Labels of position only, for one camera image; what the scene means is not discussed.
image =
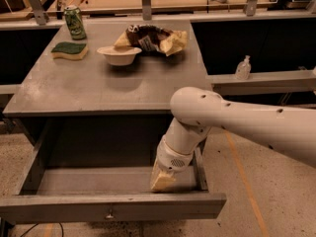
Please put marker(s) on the grey drawer cabinet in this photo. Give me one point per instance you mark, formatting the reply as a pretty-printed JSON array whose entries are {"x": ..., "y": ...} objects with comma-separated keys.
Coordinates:
[{"x": 92, "y": 87}]

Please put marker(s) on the green yellow sponge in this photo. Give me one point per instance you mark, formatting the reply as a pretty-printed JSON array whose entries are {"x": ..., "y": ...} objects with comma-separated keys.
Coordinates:
[{"x": 69, "y": 50}]

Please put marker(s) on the green soda can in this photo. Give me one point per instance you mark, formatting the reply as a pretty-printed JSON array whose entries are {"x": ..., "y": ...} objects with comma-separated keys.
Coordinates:
[{"x": 74, "y": 22}]

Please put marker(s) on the white paper bowl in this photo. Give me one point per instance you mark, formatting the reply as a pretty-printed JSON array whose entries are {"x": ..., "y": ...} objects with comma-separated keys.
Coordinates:
[{"x": 119, "y": 56}]

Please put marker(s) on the crumpled chip bag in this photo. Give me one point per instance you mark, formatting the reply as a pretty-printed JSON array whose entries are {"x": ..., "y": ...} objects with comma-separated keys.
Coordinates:
[{"x": 152, "y": 38}]

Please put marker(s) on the grey top drawer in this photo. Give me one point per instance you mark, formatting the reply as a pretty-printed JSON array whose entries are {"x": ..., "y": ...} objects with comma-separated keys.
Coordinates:
[{"x": 98, "y": 169}]

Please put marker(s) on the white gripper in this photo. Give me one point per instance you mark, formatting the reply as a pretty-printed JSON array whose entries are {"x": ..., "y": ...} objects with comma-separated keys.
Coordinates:
[{"x": 172, "y": 159}]

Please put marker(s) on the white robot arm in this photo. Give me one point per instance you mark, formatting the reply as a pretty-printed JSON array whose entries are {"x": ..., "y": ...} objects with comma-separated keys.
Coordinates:
[{"x": 286, "y": 130}]

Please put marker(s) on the grey metal rail shelf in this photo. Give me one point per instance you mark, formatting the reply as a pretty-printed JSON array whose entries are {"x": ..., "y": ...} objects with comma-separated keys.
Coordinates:
[{"x": 265, "y": 83}]

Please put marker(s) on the clear sanitizer bottle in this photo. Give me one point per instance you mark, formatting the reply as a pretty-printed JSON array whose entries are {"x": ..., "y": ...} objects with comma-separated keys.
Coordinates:
[{"x": 243, "y": 69}]

